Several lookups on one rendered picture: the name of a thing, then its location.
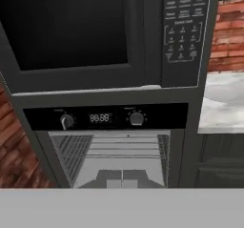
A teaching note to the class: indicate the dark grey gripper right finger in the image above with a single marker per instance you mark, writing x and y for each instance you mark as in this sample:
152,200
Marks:
135,178

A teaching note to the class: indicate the metal oven rack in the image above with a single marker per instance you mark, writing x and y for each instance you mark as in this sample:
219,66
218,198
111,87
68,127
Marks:
124,146

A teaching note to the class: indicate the dark grey cupboard front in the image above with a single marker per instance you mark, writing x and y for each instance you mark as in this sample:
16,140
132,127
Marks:
219,161

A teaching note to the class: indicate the silver oven knob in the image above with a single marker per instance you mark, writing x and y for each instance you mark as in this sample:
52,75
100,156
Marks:
67,121
136,118

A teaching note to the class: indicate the black microwave oven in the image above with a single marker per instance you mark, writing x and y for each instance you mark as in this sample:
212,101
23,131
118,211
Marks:
184,31

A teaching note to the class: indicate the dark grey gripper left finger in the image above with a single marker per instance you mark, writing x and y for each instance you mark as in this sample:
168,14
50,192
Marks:
109,178

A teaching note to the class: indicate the black microwave door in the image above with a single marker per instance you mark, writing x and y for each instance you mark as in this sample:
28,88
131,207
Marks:
70,28

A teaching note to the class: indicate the dark grey built-in oven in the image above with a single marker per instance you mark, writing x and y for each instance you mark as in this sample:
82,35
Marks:
187,117

